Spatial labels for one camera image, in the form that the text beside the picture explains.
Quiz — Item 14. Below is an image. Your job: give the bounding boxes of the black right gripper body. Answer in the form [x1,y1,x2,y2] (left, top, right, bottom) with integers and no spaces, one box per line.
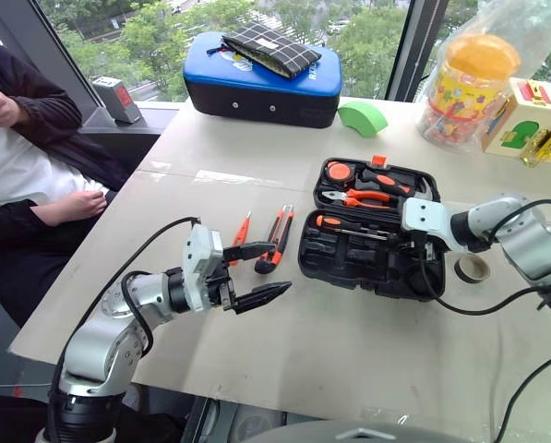
[407,228,445,274]

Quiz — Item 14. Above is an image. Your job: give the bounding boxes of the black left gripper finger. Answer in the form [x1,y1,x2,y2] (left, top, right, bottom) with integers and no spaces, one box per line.
[233,280,293,317]
[222,240,277,267]

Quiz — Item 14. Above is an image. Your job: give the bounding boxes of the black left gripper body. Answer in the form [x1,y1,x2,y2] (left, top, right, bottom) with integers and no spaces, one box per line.
[205,262,238,315]

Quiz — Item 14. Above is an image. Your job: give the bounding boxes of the black plastic tool case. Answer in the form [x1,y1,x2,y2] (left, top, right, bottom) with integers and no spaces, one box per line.
[296,155,448,304]

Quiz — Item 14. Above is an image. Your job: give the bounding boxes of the blue black hard case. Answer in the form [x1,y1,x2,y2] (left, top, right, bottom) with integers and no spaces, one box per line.
[183,30,343,130]

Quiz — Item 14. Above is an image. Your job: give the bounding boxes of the person's right hand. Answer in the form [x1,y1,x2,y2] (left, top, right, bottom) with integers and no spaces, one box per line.
[29,189,109,228]

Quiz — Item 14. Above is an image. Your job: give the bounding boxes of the person's left hand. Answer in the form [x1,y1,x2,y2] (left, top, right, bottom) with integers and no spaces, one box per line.
[0,91,21,129]

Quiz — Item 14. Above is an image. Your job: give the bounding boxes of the orange voltage tester pen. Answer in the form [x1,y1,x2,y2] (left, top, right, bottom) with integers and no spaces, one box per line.
[231,210,254,249]

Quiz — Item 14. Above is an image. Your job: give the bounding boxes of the orange black utility knife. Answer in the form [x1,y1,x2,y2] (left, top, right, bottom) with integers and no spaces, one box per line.
[254,203,296,275]

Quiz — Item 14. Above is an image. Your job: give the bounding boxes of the black tape roll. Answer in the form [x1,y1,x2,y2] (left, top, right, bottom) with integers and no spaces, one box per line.
[454,254,492,284]

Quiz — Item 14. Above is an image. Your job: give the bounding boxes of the orange black screwdriver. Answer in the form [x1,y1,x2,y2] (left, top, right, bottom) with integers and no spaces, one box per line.
[315,214,399,242]

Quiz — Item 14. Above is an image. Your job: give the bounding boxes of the orange black tape measure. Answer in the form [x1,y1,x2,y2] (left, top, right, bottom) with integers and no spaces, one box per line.
[325,161,358,186]

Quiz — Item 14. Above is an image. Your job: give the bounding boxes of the green foam arch block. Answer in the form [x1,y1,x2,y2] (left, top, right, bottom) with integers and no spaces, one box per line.
[337,101,390,139]

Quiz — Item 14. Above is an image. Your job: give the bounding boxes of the toy jar with yellow lid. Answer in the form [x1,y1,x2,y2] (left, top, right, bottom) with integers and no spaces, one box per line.
[417,33,523,156]

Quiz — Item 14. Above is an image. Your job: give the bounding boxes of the wooden latch lock box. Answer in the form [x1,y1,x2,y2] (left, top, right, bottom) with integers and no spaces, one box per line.
[481,77,551,169]

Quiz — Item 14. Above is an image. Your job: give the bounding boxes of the grey box with red label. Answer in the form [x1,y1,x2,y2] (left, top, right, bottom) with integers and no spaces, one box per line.
[90,76,142,126]

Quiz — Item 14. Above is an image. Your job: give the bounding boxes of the black white checkered pouch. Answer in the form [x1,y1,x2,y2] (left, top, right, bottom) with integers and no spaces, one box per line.
[206,19,324,80]

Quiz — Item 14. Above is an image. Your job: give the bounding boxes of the person in black jacket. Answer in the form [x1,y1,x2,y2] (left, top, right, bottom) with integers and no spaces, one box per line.
[0,32,134,329]

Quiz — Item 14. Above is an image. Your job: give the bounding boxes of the clear plastic bag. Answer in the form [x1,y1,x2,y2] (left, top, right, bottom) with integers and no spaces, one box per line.
[414,0,551,157]

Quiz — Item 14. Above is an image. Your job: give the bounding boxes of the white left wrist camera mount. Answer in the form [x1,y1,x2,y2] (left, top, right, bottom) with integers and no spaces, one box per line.
[181,222,225,314]

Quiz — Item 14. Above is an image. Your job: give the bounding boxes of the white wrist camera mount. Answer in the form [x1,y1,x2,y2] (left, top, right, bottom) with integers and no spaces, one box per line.
[181,222,225,314]
[400,197,457,253]

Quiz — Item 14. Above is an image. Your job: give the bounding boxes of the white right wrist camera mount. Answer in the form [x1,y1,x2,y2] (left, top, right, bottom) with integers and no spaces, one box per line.
[400,197,457,253]

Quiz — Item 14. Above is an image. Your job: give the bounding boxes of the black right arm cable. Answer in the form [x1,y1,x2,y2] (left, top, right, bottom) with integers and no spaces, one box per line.
[413,198,551,317]

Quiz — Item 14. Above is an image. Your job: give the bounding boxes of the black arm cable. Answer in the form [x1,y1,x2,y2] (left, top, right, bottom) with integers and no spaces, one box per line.
[47,216,202,443]
[413,198,551,317]

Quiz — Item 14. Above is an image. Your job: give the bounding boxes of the orange handled pliers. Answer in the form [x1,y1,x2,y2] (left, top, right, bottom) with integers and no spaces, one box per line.
[322,188,392,210]

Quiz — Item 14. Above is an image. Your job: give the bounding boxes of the hammer with black orange handle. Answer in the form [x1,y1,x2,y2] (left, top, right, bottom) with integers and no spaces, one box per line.
[358,167,415,196]

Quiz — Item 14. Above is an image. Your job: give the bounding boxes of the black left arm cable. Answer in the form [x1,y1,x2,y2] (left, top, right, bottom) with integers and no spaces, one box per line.
[47,216,202,443]

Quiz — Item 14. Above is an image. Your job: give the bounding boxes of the black cable under table edge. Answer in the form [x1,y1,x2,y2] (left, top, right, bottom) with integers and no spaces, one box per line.
[502,349,551,443]

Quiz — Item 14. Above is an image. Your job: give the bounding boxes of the black window frame post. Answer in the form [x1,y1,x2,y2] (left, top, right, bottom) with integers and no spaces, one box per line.
[384,0,448,103]

